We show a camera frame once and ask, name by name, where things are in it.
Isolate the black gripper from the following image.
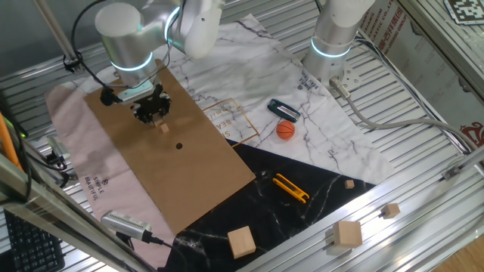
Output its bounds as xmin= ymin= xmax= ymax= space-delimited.
xmin=132 ymin=85 xmax=171 ymax=126

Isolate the large wooden block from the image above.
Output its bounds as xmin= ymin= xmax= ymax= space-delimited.
xmin=331 ymin=220 xmax=363 ymax=249
xmin=227 ymin=225 xmax=257 ymax=260

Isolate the brown cardboard sheet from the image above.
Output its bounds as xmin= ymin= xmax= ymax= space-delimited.
xmin=83 ymin=58 xmax=257 ymax=236

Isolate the marble print cloth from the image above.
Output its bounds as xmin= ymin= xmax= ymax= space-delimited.
xmin=44 ymin=14 xmax=396 ymax=272

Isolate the dark green hex key set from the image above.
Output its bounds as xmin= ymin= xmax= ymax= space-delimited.
xmin=266 ymin=98 xmax=302 ymax=123

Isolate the orange mini basketball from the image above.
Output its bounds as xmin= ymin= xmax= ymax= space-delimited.
xmin=275 ymin=119 xmax=296 ymax=141

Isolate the orange tube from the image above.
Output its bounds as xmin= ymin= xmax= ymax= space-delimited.
xmin=0 ymin=113 xmax=22 ymax=171

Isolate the yellow utility knife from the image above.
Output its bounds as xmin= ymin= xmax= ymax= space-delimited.
xmin=272 ymin=173 xmax=310 ymax=204

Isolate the black keyboard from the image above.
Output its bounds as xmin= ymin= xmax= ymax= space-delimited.
xmin=2 ymin=209 xmax=66 ymax=272

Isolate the medium wooden cube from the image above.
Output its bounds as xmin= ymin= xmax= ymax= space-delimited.
xmin=380 ymin=202 xmax=402 ymax=220

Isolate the banner with red print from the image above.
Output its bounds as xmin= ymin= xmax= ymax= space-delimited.
xmin=355 ymin=0 xmax=484 ymax=149

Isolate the black white marker tag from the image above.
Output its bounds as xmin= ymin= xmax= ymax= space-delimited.
xmin=442 ymin=0 xmax=484 ymax=26

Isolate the silver camera box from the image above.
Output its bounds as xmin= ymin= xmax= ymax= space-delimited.
xmin=100 ymin=210 xmax=153 ymax=243

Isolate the aluminium frame post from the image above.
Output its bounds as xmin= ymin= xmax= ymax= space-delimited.
xmin=33 ymin=0 xmax=83 ymax=73

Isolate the aluminium frame beam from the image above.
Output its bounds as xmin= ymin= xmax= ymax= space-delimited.
xmin=0 ymin=153 xmax=157 ymax=272

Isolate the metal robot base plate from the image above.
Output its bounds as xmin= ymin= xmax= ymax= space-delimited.
xmin=321 ymin=62 xmax=363 ymax=91

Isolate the thick grey base cable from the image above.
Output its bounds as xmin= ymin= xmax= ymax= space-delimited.
xmin=328 ymin=76 xmax=482 ymax=153

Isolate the small metal rail bracket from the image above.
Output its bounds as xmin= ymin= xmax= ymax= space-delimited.
xmin=441 ymin=165 xmax=463 ymax=181

